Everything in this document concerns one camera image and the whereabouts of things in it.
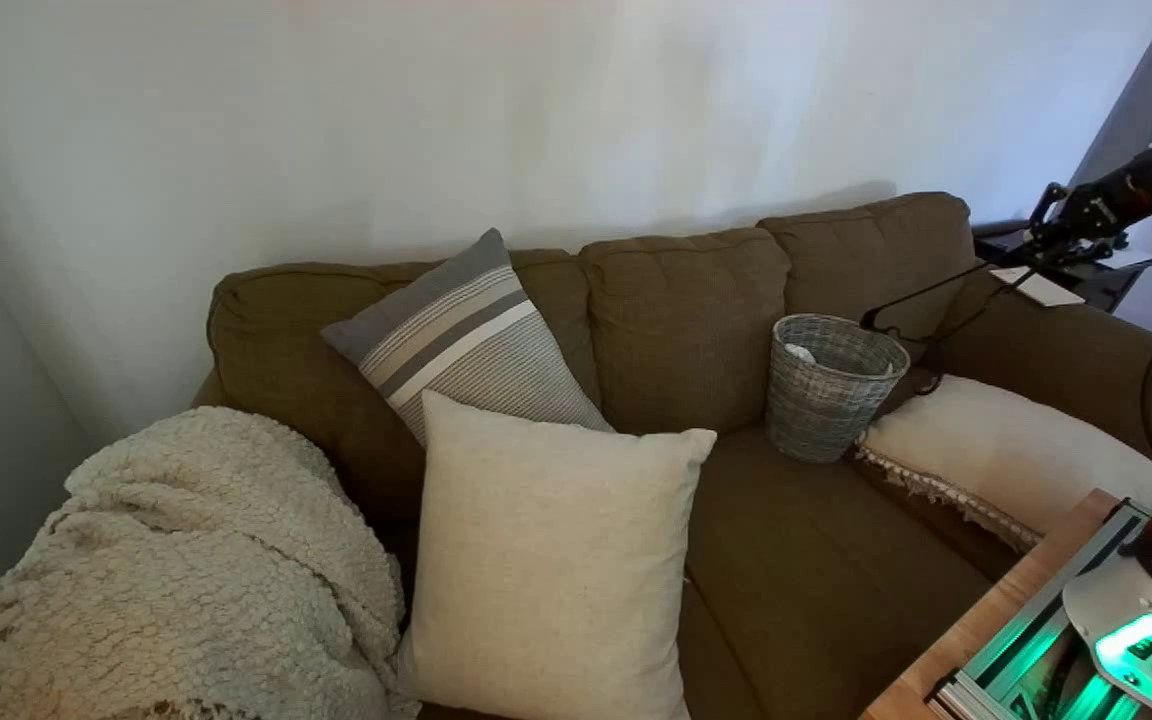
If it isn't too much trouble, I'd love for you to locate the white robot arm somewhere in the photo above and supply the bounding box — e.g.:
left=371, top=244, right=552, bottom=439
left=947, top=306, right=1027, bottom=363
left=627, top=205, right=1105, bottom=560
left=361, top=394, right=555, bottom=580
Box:
left=999, top=150, right=1152, bottom=270

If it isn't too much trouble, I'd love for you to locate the grey striped throw pillow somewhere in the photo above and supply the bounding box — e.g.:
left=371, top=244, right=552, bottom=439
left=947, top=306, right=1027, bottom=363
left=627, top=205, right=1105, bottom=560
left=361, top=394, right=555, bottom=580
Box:
left=318, top=228, right=603, bottom=439

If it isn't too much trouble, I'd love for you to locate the cream knitted blanket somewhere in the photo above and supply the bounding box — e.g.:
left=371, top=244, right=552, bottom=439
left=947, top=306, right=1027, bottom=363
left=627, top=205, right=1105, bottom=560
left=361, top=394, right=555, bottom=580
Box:
left=0, top=408, right=421, bottom=720

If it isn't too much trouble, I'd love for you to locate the dark side table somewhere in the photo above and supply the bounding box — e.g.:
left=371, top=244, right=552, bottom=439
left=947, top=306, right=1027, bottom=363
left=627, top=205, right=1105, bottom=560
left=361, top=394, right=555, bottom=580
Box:
left=972, top=217, right=1152, bottom=311

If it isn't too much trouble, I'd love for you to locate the cream square throw pillow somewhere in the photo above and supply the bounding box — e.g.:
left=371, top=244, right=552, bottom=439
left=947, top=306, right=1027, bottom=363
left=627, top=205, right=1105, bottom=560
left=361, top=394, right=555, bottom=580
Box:
left=398, top=394, right=717, bottom=720

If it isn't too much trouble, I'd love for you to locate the white fringed lumbar pillow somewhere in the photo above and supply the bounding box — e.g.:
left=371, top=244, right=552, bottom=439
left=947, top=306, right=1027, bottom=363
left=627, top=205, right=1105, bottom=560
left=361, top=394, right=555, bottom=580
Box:
left=859, top=375, right=1152, bottom=547

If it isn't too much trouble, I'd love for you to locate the grey woven basket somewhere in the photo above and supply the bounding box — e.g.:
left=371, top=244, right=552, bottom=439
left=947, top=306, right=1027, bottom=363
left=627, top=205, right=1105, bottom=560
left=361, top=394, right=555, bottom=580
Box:
left=764, top=311, right=913, bottom=466

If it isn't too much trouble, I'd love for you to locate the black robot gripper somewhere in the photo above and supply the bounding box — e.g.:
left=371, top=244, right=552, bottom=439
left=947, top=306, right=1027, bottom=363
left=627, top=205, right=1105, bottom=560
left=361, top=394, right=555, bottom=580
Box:
left=999, top=150, right=1152, bottom=273

